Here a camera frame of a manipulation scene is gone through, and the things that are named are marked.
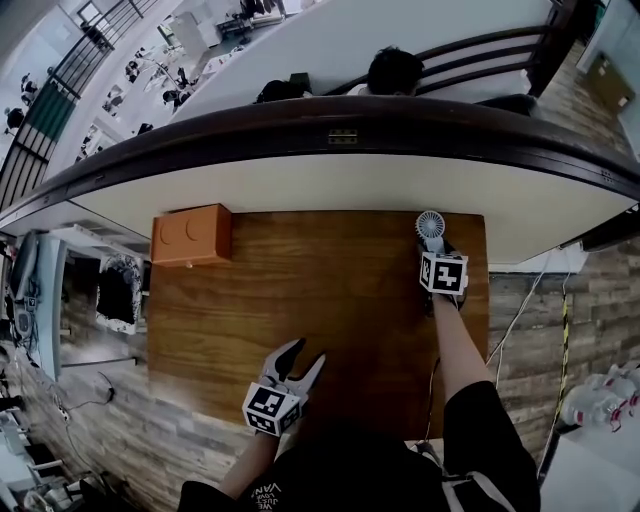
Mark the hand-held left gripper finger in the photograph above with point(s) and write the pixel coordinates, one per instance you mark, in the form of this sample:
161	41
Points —
282	362
309	377

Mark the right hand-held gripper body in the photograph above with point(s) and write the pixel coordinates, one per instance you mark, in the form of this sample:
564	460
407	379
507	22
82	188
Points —
445	275

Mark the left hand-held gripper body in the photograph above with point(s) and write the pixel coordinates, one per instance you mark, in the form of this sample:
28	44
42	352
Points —
272	407

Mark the small white handheld fan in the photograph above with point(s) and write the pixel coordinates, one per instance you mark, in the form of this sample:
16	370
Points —
431	225

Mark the person's right forearm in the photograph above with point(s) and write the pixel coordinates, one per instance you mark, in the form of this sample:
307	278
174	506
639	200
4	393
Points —
460	350

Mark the person's left forearm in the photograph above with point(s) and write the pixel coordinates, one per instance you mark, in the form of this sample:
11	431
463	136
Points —
250	465

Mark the brown wooden table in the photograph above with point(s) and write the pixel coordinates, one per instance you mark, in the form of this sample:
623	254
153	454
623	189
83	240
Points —
325	300

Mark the cream railing panel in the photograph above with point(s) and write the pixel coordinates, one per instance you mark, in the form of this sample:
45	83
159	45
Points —
350	185

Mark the person's black printed shirt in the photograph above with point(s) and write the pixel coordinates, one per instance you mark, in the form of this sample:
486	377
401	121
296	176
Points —
360	470

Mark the yellow black striped tape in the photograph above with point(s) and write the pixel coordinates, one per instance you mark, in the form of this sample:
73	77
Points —
565	345

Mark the orange wooden box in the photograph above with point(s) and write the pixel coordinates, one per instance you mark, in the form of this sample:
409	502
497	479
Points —
195	237

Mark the white patterned chair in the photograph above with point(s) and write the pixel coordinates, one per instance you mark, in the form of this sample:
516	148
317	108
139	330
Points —
137	280

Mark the black garment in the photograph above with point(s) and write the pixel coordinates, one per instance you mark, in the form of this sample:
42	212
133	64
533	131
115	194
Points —
116	295

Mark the black curved handrail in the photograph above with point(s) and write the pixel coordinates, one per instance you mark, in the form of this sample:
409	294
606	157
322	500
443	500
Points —
250	135

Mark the white power strip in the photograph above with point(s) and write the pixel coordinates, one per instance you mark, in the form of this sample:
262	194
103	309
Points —
63	412

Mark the white slatted rack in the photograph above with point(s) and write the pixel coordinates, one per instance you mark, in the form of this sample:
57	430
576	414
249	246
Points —
100	237

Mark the white counter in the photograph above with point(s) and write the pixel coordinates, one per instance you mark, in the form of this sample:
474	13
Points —
595	470

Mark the grey case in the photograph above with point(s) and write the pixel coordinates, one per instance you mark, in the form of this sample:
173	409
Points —
26	265

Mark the green banner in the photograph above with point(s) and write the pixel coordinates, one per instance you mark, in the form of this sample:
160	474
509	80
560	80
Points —
50	112

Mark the black metal balcony railing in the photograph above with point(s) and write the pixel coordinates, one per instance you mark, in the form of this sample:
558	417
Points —
75	55

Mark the dark wooden newel post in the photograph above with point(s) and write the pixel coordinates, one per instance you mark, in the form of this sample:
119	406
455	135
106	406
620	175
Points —
552	45

